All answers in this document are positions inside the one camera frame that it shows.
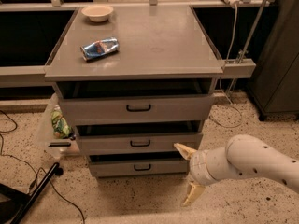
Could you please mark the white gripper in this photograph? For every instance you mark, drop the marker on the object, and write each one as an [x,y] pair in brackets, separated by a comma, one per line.
[198,166]

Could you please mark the grey drawer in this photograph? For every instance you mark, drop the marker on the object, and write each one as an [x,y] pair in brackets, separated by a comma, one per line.
[140,143]
[145,167]
[136,110]

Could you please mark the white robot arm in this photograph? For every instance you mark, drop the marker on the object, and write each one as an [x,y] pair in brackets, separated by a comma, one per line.
[243,157]

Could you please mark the grey bottom drawer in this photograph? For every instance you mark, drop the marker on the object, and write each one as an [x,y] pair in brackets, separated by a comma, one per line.
[145,167]

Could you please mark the grey drawer cabinet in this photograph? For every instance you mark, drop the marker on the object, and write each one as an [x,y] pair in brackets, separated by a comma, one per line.
[163,52]

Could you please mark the grey top drawer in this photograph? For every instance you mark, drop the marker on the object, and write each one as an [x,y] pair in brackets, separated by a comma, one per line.
[136,110]

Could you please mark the green snack bag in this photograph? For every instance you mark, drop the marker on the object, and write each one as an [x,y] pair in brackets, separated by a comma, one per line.
[61,129]

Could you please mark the clear plastic bin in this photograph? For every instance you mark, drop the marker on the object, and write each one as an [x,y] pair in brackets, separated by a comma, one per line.
[47,140]

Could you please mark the black chair base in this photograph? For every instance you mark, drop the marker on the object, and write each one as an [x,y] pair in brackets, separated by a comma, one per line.
[15,204]

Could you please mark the white bowl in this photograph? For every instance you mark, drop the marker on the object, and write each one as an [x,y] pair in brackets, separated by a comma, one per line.
[98,13]

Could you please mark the grey metal frame rail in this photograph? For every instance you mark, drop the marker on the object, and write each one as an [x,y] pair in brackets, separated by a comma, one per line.
[34,76]

